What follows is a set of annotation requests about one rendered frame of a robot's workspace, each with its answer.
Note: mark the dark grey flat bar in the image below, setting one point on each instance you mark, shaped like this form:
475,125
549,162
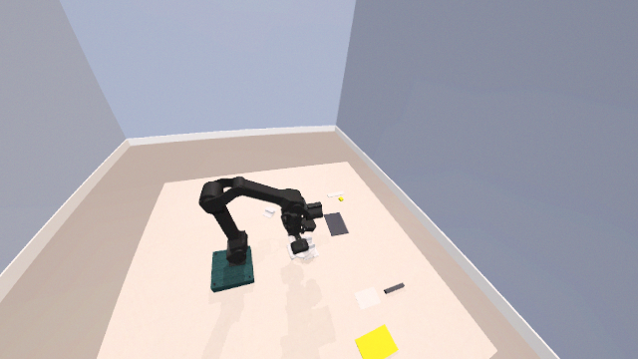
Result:
394,288

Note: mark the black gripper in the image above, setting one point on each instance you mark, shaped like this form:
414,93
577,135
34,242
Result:
300,244

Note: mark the yellow square plate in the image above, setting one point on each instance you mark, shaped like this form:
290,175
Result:
377,344

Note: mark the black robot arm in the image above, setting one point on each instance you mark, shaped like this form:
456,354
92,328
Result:
213,200

